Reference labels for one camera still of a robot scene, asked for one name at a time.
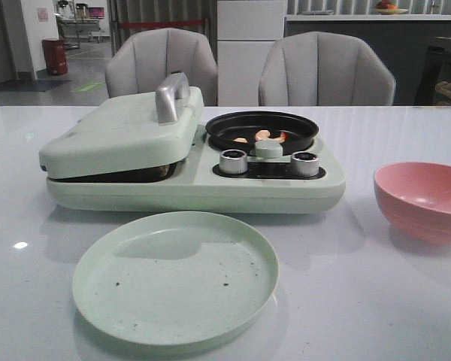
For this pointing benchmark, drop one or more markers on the orange shrimp pieces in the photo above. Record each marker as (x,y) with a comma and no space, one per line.
(264,134)

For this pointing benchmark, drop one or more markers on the mint green breakfast maker lid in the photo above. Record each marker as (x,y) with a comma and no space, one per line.
(126,133)

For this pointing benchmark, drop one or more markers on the pink plastic bowl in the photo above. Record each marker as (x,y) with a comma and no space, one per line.
(415,197)

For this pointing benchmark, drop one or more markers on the mint green breakfast maker base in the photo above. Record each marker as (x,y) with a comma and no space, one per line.
(191,184)

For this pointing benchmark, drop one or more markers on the left silver control knob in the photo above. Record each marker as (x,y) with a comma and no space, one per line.
(233,161)

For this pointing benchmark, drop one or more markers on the silver control knob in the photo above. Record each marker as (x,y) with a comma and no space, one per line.
(233,161)
(304,164)

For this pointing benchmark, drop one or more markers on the black round frying pan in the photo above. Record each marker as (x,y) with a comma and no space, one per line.
(237,130)

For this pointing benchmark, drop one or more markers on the right silver control knob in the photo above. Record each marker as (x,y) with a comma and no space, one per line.
(304,164)

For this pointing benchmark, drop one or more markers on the mint green round plate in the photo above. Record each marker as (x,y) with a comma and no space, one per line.
(182,281)

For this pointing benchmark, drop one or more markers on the right grey upholstered chair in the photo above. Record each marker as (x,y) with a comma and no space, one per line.
(324,69)

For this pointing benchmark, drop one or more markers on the grey upholstered chair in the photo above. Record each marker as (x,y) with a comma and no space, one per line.
(324,69)
(148,57)

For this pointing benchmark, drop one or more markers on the left grey upholstered chair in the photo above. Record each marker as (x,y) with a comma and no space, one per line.
(148,57)

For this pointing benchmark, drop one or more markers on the white refrigerator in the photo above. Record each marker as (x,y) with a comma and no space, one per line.
(246,31)

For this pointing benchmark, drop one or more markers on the red barrier tape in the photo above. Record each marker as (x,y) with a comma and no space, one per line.
(161,25)

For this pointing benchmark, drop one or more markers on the red trash bin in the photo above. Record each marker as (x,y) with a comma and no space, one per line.
(54,56)

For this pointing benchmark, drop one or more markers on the grey kitchen counter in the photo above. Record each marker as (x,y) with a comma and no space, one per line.
(400,41)

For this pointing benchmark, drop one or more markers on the fruit plate on counter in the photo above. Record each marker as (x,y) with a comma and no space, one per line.
(386,7)

